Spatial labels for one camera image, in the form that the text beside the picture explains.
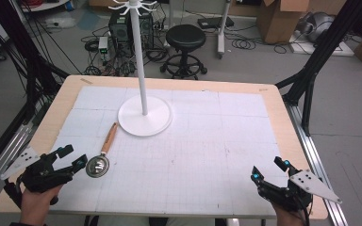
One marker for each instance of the black computer tower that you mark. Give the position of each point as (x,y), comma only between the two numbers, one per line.
(119,29)

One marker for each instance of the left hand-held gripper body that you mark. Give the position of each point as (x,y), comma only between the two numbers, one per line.
(41,175)

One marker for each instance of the black round stool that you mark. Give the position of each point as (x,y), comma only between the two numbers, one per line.
(185,37)

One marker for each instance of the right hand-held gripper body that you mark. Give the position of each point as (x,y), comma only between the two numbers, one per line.
(308,183)

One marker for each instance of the person's left hand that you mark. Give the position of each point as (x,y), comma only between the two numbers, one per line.
(34,207)

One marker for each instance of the person's right hand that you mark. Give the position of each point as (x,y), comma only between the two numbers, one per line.
(290,219)

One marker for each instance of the white flat board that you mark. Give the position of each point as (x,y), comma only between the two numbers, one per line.
(342,50)

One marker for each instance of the small box with green light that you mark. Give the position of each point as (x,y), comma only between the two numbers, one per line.
(103,44)

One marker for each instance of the black flat device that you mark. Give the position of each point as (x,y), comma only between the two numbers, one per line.
(215,22)

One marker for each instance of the white gridded mat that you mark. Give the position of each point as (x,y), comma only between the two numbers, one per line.
(194,150)

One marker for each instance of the grey rounded appliance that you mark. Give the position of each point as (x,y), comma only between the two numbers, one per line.
(319,26)

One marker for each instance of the black metal frame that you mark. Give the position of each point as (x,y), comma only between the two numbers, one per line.
(320,56)
(28,56)

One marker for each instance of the large cardboard box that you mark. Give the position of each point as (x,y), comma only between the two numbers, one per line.
(279,22)

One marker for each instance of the white hook stand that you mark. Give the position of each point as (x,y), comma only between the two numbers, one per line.
(144,121)

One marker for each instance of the white wheeled stand leg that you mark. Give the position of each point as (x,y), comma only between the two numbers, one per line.
(221,31)

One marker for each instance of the wooden table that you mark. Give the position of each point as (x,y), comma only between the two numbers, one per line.
(59,103)

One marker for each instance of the white round table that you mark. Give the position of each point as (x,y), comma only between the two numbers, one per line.
(44,5)

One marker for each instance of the aluminium rail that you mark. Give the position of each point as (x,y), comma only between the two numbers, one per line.
(3,157)
(314,157)

